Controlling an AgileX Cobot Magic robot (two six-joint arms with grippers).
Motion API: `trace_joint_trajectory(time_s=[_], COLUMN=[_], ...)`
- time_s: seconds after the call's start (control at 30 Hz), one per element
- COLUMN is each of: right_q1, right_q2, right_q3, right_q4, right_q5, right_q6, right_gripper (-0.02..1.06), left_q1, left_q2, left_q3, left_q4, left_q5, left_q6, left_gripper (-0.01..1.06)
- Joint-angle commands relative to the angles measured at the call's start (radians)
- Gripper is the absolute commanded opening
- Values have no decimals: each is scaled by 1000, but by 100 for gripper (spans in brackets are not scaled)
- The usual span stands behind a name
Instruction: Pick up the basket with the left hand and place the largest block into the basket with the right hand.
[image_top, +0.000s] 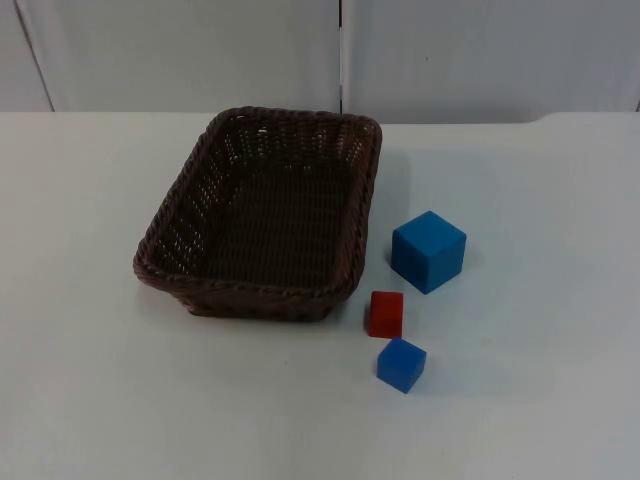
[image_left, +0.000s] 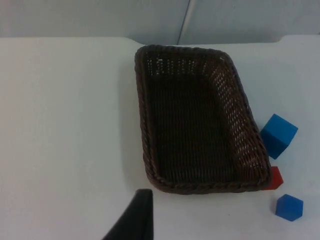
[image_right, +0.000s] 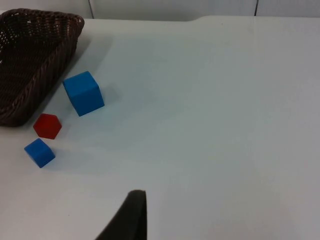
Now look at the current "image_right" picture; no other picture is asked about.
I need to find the red cube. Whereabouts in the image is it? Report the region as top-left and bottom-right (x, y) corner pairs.
(32, 113), (63, 140)

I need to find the small blue cube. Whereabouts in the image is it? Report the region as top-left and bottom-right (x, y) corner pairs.
(23, 138), (56, 169)

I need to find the dark brown wicker basket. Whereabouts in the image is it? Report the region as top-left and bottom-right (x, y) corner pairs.
(0, 8), (86, 128)

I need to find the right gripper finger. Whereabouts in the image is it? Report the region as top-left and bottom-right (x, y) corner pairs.
(94, 189), (148, 240)

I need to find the large blue cube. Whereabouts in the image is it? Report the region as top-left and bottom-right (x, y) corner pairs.
(62, 70), (105, 118)

